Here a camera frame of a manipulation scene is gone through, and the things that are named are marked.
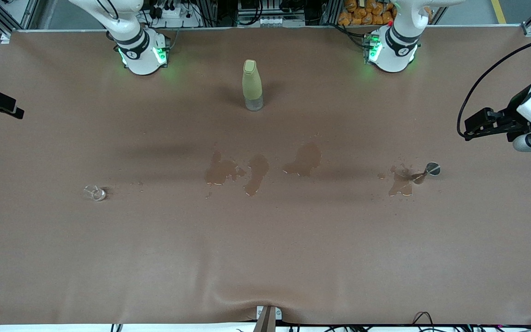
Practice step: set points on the metal table edge bracket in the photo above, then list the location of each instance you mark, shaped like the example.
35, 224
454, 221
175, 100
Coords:
268, 320

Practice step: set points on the white power strip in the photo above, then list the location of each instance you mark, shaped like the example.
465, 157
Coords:
173, 13
272, 21

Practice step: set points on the small glass cup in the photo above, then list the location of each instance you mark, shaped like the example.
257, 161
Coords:
433, 168

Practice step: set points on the spilled liquid puddle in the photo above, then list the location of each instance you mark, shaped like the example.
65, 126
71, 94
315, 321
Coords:
307, 159
256, 173
221, 173
401, 182

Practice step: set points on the brown table mat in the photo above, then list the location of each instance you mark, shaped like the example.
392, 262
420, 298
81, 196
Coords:
265, 258

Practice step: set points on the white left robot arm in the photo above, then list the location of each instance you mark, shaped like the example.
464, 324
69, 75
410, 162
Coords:
394, 55

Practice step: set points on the pale green shaker bottle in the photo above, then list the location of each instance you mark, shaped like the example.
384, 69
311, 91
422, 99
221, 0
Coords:
251, 83

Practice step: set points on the crate of orange bread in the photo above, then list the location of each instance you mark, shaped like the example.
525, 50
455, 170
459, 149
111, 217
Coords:
362, 16

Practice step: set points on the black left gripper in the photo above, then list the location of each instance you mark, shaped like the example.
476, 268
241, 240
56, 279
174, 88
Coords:
514, 115

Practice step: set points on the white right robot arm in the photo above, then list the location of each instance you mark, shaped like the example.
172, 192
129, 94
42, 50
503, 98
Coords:
141, 60

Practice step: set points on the clear glass beaker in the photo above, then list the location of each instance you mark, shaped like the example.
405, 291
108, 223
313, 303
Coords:
98, 195

